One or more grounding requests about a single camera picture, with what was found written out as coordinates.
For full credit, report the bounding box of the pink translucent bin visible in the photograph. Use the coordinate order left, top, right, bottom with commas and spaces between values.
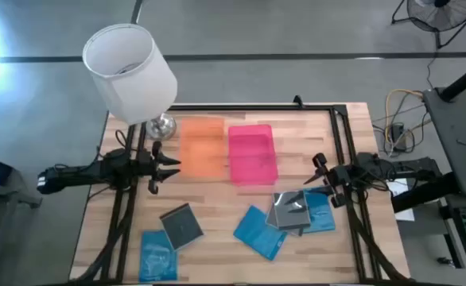
227, 124, 279, 187

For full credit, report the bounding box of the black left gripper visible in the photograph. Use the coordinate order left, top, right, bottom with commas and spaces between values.
135, 141, 182, 195

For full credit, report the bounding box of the grey cart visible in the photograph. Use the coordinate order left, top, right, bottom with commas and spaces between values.
0, 166, 43, 286

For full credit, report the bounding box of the yellow cable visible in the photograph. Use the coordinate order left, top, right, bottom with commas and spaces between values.
384, 88, 424, 144

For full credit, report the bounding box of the black power adapter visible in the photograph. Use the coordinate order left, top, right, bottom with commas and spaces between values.
390, 122, 407, 151

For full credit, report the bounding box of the blue jewel case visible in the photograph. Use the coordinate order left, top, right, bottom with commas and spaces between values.
232, 204, 288, 261
138, 229, 178, 283
302, 186, 336, 234

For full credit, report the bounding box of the grey side table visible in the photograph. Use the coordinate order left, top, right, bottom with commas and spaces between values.
422, 85, 466, 198

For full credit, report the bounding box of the white lamp shade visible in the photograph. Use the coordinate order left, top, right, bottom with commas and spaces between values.
82, 23, 178, 126

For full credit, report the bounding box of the chrome lamp base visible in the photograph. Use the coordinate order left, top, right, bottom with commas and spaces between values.
145, 113, 177, 141

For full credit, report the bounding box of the thin black cable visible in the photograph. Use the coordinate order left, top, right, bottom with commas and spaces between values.
426, 47, 441, 91

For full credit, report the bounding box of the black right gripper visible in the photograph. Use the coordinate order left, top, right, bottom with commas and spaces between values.
303, 152, 355, 209

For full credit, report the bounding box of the dark grey jewel case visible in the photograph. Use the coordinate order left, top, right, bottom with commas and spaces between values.
272, 190, 312, 230
265, 206, 305, 238
159, 203, 204, 252

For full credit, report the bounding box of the black floor fan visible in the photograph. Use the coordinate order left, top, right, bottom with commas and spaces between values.
390, 0, 466, 49

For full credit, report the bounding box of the orange translucent bin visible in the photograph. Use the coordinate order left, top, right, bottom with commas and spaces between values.
179, 118, 227, 179

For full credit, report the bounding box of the white paper sheet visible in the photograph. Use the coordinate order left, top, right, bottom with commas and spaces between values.
387, 177, 416, 222

